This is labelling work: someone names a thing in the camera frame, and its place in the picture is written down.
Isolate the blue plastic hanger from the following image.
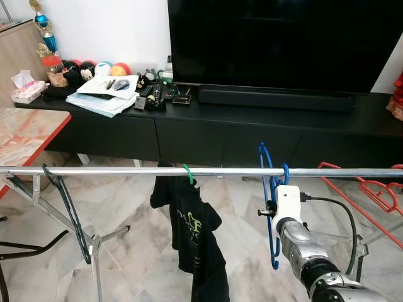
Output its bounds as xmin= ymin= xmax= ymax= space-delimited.
xmin=258 ymin=142 xmax=290 ymax=270

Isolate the black T-shirt with green print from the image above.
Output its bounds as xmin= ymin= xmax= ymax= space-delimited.
xmin=150 ymin=162 xmax=230 ymax=302

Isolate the green plastic hanger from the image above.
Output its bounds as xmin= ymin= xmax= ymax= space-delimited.
xmin=182 ymin=164 xmax=195 ymax=185

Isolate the black remote control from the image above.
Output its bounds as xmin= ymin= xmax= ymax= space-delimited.
xmin=140 ymin=85 xmax=158 ymax=100

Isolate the light wooden cabinet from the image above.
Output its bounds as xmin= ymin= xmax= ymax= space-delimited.
xmin=0 ymin=19 xmax=48 ymax=108

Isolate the long black TV console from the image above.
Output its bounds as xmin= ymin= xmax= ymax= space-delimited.
xmin=14 ymin=88 xmax=403 ymax=171

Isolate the clear plastic bottle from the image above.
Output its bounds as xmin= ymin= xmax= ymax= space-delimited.
xmin=165 ymin=55 xmax=174 ymax=84

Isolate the stack of white papers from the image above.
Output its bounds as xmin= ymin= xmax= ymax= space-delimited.
xmin=66 ymin=74 xmax=139 ymax=118

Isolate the black tape dispenser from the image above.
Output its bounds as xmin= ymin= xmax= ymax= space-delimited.
xmin=145 ymin=94 xmax=167 ymax=113

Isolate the small black box red display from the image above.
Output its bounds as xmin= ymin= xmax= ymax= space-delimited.
xmin=172 ymin=93 xmax=193 ymax=108

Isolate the white and blue ball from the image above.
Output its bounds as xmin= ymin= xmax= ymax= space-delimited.
xmin=94 ymin=61 xmax=113 ymax=76

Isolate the red and gold statue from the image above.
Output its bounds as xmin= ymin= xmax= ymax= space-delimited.
xmin=389 ymin=72 xmax=403 ymax=120

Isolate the silver metal clothes rack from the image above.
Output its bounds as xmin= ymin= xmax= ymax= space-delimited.
xmin=0 ymin=165 xmax=403 ymax=302

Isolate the marble table with red edge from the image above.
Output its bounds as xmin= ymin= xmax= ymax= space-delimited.
xmin=0 ymin=107 xmax=72 ymax=302

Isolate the small black white toy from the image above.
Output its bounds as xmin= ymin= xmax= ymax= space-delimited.
xmin=139 ymin=69 xmax=157 ymax=86

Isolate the red plastic hanger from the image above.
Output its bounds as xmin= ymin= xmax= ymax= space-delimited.
xmin=317 ymin=162 xmax=403 ymax=249

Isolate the jar with red lid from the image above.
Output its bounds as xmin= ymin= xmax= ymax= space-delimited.
xmin=39 ymin=53 xmax=64 ymax=86

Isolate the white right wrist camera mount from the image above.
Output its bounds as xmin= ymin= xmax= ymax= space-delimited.
xmin=272 ymin=185 xmax=303 ymax=221

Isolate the thin black wire hanger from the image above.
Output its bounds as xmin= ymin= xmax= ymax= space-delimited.
xmin=42 ymin=165 xmax=94 ymax=265

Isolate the long black soundbar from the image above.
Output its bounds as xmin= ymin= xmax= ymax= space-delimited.
xmin=198 ymin=87 xmax=356 ymax=114

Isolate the large black flat television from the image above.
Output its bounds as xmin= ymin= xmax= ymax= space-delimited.
xmin=167 ymin=0 xmax=403 ymax=95

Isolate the blue and gold trophy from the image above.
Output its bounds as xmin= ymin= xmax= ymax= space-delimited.
xmin=28 ymin=0 xmax=59 ymax=54

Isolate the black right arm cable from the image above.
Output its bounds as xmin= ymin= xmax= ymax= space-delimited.
xmin=301 ymin=194 xmax=358 ymax=277

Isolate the pink tissue box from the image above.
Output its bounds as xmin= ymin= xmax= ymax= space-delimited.
xmin=9 ymin=69 xmax=48 ymax=104

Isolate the yellow and red ball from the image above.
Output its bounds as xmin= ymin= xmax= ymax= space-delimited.
xmin=110 ymin=62 xmax=131 ymax=77

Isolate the black mouse plush toy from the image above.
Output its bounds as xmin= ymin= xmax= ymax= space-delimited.
xmin=63 ymin=60 xmax=96 ymax=86

